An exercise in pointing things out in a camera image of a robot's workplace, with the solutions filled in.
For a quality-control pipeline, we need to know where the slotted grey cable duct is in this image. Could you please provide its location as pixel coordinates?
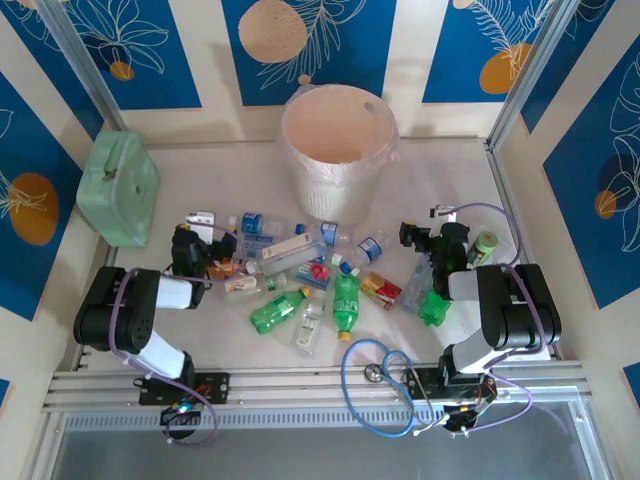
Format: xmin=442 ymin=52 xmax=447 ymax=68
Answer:
xmin=62 ymin=407 xmax=454 ymax=431

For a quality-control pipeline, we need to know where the crushed clear bottle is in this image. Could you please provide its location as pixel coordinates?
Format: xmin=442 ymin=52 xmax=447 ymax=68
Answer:
xmin=399 ymin=253 xmax=435 ymax=315

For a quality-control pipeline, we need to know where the mint green case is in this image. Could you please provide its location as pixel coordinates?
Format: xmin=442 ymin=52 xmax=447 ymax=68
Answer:
xmin=75 ymin=129 xmax=162 ymax=249

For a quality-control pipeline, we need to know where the large clear bottle white label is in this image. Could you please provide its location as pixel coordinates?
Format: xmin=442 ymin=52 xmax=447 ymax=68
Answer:
xmin=222 ymin=233 xmax=330 ymax=275

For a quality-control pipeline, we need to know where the clear bottle blue label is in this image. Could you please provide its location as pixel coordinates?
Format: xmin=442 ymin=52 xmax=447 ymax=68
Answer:
xmin=227 ymin=212 xmax=290 ymax=237

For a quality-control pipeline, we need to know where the green plastic bottle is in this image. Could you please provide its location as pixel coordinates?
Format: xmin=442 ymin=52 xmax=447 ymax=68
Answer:
xmin=417 ymin=289 xmax=454 ymax=329

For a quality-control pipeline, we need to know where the blue capped blue label bottle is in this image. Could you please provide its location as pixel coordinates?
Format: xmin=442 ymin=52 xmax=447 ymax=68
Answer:
xmin=294 ymin=219 xmax=357 ymax=247
xmin=332 ymin=232 xmax=397 ymax=267

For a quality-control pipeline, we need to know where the grey metal panel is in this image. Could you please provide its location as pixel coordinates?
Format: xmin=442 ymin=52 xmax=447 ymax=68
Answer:
xmin=29 ymin=427 xmax=614 ymax=480

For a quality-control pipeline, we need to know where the green capped dark bottle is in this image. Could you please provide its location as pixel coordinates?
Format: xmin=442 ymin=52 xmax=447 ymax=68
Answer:
xmin=467 ymin=229 xmax=501 ymax=266

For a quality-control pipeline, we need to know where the Fiji water bottle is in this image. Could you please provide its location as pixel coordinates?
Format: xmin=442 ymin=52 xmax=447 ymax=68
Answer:
xmin=294 ymin=258 xmax=334 ymax=292

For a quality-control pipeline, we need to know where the red gold label bottle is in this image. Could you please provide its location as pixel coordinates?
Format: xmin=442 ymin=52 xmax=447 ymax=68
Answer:
xmin=349 ymin=267 xmax=404 ymax=312

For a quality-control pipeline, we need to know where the clear bottle green white label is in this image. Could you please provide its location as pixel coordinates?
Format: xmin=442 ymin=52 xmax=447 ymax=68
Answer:
xmin=290 ymin=298 xmax=327 ymax=357

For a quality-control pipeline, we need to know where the translucent bin liner bag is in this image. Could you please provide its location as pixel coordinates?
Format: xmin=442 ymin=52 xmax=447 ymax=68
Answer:
xmin=281 ymin=83 xmax=404 ymax=189

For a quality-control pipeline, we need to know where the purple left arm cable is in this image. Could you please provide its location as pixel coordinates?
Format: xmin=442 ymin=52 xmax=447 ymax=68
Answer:
xmin=110 ymin=222 xmax=247 ymax=446

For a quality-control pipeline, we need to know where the aluminium frame post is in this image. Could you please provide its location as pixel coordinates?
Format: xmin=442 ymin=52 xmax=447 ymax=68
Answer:
xmin=487 ymin=0 xmax=586 ymax=149
xmin=34 ymin=0 xmax=129 ymax=134

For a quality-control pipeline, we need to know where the blue stethoscope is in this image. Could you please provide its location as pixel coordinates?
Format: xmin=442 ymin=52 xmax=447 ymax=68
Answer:
xmin=340 ymin=338 xmax=449 ymax=440

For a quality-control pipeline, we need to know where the wide aluminium extrusion rail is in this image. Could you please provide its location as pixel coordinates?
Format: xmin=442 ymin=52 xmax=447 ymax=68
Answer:
xmin=42 ymin=359 xmax=591 ymax=414

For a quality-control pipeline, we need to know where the white plastic bin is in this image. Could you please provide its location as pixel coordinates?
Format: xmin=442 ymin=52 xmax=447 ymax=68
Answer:
xmin=279 ymin=83 xmax=399 ymax=227

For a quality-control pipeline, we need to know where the brown coffee bottle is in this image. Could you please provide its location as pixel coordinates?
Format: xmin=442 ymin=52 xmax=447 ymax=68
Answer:
xmin=207 ymin=259 xmax=257 ymax=282

